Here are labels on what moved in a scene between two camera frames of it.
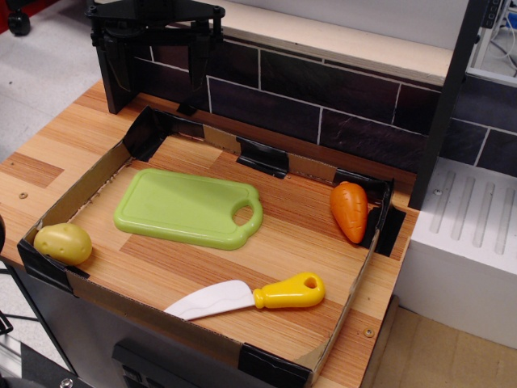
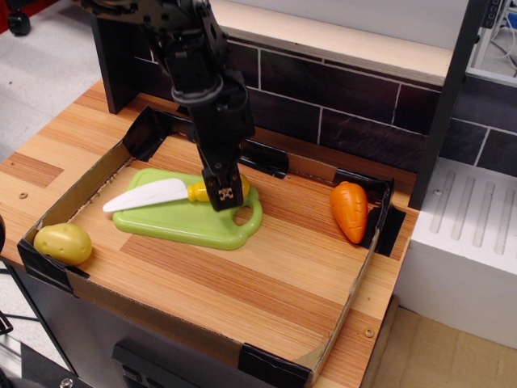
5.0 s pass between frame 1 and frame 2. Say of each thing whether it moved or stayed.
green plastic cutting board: stayed
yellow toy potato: stayed
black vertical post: stayed
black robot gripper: moved
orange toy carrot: stayed
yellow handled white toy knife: moved
